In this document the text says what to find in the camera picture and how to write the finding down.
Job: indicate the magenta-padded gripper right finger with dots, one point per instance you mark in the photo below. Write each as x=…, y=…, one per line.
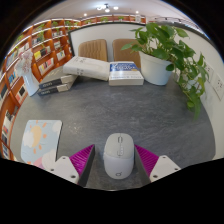
x=160, y=168

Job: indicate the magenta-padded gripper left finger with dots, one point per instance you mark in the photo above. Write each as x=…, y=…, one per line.
x=71, y=168

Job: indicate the light grey computer mouse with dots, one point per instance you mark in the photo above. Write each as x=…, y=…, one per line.
x=118, y=156

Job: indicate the pastel sun-print mouse pad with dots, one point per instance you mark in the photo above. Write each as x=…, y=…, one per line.
x=40, y=136

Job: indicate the dark book with gold print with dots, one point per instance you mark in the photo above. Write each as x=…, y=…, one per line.
x=56, y=81

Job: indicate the white vase with pink flowers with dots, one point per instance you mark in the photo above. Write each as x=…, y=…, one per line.
x=30, y=81

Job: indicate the blue and white book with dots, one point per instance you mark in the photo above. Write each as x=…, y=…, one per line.
x=125, y=75

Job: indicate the green plant in white pot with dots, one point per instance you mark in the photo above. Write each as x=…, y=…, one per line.
x=155, y=68

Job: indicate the thick white book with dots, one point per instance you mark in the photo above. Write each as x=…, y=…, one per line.
x=86, y=67

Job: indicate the tan upholstered chair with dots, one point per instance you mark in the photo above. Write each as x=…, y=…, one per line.
x=123, y=50
x=93, y=50

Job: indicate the orange wooden shelf unit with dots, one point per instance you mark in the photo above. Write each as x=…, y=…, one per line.
x=43, y=50

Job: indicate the ceiling chandelier light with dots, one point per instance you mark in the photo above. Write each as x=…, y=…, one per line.
x=104, y=7

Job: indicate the white wall outlet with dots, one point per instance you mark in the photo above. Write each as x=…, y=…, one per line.
x=218, y=85
x=209, y=71

